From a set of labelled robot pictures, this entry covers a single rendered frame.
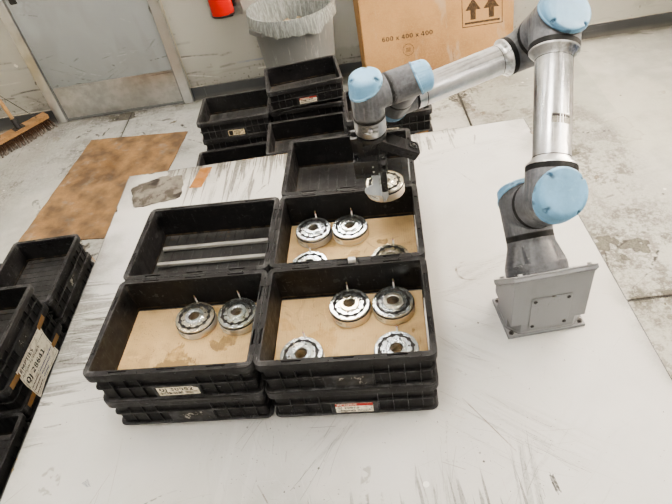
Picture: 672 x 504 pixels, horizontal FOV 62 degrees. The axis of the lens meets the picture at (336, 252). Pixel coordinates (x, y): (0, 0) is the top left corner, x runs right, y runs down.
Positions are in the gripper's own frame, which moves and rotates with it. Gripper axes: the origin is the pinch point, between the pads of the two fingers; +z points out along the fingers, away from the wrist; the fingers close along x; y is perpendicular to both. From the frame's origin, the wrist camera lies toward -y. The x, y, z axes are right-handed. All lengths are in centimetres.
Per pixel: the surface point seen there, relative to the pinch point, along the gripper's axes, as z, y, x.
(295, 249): 16.8, 27.9, 2.7
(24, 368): 53, 131, 13
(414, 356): 1.5, -2.9, 48.7
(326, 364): 2, 16, 49
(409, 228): 17.3, -5.4, -1.5
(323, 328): 13.4, 18.7, 32.4
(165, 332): 14, 61, 30
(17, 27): 56, 243, -257
